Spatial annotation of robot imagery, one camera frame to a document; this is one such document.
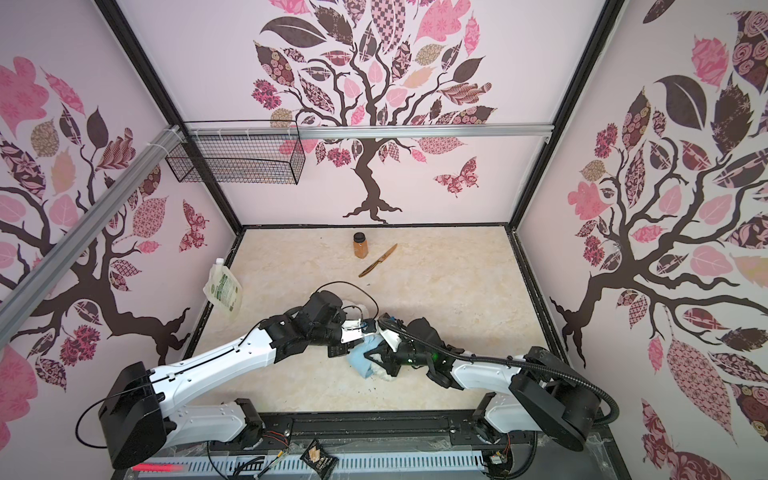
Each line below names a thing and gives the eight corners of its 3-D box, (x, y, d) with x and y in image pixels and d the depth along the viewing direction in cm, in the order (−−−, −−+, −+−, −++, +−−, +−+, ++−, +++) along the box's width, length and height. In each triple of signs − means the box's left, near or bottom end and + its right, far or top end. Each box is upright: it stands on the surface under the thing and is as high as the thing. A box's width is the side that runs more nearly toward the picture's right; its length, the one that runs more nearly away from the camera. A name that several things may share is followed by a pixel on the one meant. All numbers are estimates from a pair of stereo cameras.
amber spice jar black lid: (354, 254, 114) (351, 236, 106) (362, 249, 116) (359, 230, 108) (361, 260, 112) (358, 241, 104) (368, 254, 114) (366, 236, 106)
